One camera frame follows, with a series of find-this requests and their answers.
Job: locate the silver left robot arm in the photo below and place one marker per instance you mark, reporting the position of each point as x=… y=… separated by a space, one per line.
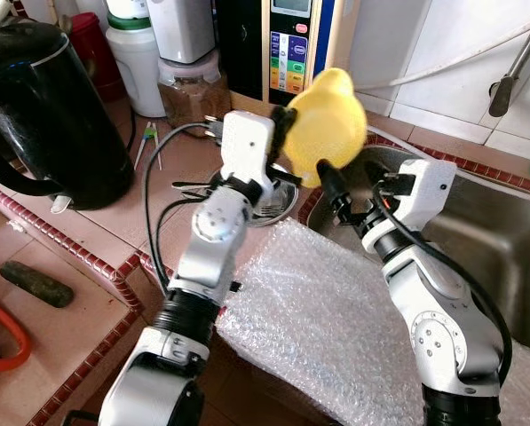
x=207 y=257

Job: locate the red plastic container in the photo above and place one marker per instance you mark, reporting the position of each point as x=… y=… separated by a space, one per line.
x=91 y=53

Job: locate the black electric kettle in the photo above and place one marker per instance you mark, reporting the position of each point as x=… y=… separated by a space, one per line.
x=51 y=106

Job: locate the wall tap with grey lever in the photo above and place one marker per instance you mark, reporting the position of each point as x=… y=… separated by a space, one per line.
x=504 y=93

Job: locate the yellow plastic bowl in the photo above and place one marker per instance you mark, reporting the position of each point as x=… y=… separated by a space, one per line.
x=331 y=124

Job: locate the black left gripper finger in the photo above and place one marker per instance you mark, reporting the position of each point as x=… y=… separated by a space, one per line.
x=285 y=124

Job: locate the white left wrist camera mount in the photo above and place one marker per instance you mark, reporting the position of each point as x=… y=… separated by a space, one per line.
x=247 y=142

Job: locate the shiny steel bowl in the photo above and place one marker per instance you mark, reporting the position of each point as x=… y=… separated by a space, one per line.
x=278 y=209

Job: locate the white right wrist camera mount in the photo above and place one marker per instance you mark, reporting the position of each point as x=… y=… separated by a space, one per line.
x=429 y=191

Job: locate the white jar with green lid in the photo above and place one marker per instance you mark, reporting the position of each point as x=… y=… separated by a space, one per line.
x=136 y=71

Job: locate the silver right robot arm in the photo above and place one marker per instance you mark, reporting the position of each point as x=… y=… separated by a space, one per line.
x=442 y=328

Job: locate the clear jar of brown powder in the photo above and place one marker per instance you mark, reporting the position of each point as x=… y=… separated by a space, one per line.
x=189 y=98

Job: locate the stainless steel sink basin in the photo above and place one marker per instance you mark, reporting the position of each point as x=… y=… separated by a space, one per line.
x=504 y=240

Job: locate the clear bubble wrap sheet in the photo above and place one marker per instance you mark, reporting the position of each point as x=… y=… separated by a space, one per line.
x=318 y=337

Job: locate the white plastic jug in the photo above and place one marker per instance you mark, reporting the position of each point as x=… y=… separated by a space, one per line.
x=183 y=31

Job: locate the dark oblong stone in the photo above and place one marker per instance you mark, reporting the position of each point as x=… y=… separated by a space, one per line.
x=35 y=284

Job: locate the cream water ionizer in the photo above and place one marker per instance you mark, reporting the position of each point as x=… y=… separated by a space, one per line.
x=287 y=53

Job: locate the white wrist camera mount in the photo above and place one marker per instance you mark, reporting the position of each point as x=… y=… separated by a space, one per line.
x=247 y=142
x=429 y=191

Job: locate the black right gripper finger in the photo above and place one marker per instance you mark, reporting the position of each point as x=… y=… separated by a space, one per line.
x=331 y=182

